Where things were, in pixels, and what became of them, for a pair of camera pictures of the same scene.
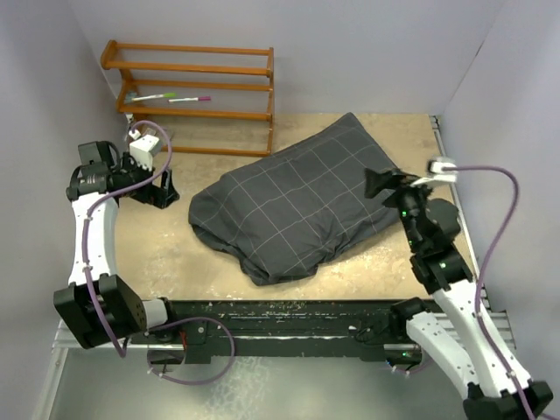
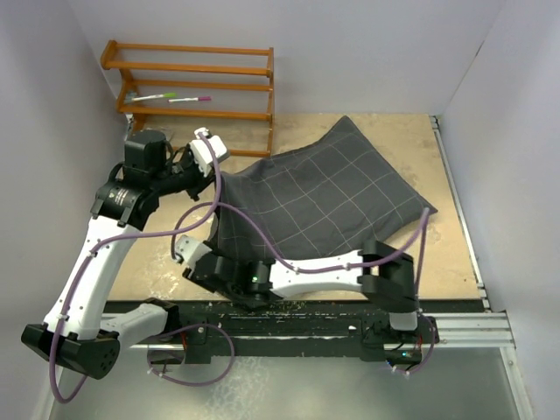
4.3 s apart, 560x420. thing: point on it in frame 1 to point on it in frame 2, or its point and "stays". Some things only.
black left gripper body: (130, 171) to (185, 175)
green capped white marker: (164, 94) stays
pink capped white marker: (197, 99) stays
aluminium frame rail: (500, 321) stays
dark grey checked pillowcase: (298, 208) stays
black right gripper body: (407, 199) to (189, 274)
